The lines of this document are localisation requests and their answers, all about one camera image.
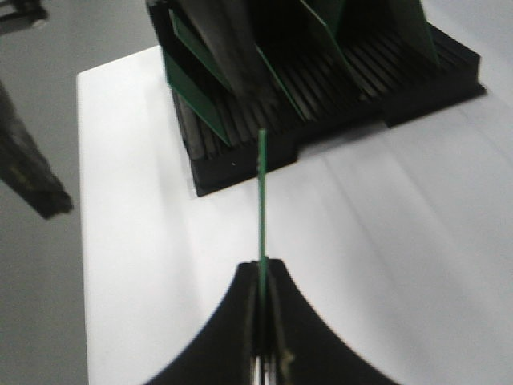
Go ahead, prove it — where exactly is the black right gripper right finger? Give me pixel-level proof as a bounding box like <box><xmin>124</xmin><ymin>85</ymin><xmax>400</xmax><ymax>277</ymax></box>
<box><xmin>268</xmin><ymin>259</ymin><xmax>394</xmax><ymax>384</ymax></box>

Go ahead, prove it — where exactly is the black slotted board rack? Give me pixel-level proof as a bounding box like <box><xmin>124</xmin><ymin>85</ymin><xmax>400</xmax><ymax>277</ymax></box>
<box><xmin>147</xmin><ymin>1</ymin><xmax>484</xmax><ymax>196</ymax></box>

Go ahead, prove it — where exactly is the green board rearmost right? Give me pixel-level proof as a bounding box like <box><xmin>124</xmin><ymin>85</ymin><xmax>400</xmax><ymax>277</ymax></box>
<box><xmin>337</xmin><ymin>0</ymin><xmax>440</xmax><ymax>67</ymax></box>

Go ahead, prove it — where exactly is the green board front left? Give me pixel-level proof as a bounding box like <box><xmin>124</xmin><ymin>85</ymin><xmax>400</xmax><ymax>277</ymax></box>
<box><xmin>162</xmin><ymin>4</ymin><xmax>231</xmax><ymax>146</ymax></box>

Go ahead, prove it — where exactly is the green board second row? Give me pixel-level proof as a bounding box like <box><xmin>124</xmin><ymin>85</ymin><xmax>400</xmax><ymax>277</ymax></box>
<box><xmin>300</xmin><ymin>1</ymin><xmax>362</xmax><ymax>96</ymax></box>

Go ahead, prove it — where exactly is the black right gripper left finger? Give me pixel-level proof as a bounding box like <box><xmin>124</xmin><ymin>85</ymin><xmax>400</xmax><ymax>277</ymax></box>
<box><xmin>148</xmin><ymin>262</ymin><xmax>258</xmax><ymax>384</ymax></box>

